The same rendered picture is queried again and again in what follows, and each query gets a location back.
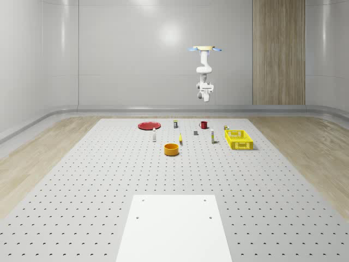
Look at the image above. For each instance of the drone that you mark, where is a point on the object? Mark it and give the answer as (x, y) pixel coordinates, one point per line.
(204, 48)

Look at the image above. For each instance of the white board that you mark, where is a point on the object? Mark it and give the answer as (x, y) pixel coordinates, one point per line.
(174, 229)

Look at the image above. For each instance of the small white bottle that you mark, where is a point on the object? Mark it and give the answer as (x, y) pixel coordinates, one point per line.
(154, 136)

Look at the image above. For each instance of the yellow bowl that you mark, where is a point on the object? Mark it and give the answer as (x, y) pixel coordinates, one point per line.
(171, 151)

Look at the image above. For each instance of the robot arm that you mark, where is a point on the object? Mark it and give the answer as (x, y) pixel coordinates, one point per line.
(203, 69)

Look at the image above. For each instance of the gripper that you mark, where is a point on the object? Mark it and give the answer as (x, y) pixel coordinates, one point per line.
(207, 89)

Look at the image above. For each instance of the banana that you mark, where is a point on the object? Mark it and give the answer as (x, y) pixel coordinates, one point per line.
(180, 139)

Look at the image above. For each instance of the flat-sided can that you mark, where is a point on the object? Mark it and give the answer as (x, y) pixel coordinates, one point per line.
(175, 124)

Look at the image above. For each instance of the yellow basket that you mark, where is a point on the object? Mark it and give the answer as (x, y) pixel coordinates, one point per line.
(240, 144)

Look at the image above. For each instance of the red mug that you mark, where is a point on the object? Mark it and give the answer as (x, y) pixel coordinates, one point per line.
(204, 125)

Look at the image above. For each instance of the white and yellow bottle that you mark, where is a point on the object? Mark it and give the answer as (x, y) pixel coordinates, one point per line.
(212, 136)

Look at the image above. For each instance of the red plate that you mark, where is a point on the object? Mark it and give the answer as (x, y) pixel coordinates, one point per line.
(149, 125)

